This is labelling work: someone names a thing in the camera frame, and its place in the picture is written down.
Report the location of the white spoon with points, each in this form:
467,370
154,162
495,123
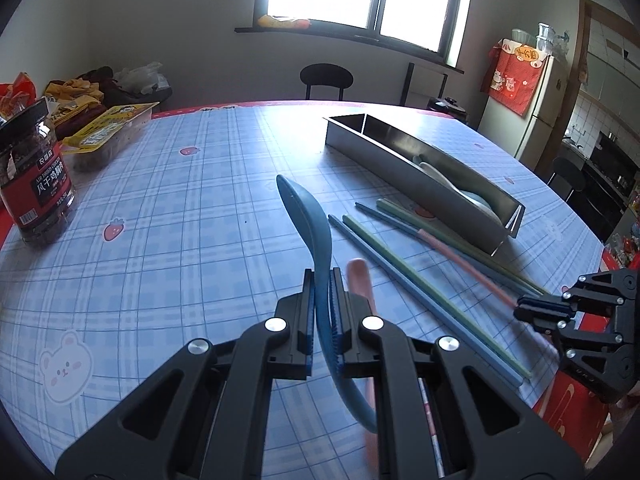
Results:
440,172

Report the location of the black kitchen stove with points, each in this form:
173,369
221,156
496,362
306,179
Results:
607,170

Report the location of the dark windowsill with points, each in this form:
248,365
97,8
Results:
350,37

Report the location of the white plastic bag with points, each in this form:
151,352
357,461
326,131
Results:
142,77

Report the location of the pale blue spoon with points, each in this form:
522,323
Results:
480,202

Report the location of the red printed cloth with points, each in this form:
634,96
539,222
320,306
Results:
515,77

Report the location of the yellow snack bags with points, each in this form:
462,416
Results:
75,97

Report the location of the snack jar with black lid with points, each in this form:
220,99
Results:
35,185

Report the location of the black metal frame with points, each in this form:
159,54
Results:
410,85

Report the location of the blue chopstick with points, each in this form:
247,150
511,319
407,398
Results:
385,218
400,276

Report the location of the white refrigerator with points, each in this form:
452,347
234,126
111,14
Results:
545,120

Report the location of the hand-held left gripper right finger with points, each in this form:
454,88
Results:
337,330

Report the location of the pink chopstick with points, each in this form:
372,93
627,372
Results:
465,263

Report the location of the red snack bag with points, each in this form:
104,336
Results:
15,97

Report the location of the steel perforated utensil tray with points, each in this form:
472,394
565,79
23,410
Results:
400,170

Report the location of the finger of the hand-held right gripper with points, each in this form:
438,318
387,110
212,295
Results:
565,337
545,304

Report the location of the black pressure cooker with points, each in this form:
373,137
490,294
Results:
450,107

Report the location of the pink spoon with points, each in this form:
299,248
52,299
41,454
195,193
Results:
359,280

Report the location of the yellow packet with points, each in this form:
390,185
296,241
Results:
280,21

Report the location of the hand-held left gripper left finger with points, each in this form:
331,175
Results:
310,340

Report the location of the clear plastic containers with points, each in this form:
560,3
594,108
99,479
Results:
542,40

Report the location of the pile of snack bags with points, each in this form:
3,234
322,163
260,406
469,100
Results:
102,77

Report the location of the black round chair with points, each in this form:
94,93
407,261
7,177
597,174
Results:
565,175
326,76

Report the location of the yellow snack tray pack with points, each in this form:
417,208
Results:
110,132

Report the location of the wooden door frame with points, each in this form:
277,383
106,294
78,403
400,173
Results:
582,35

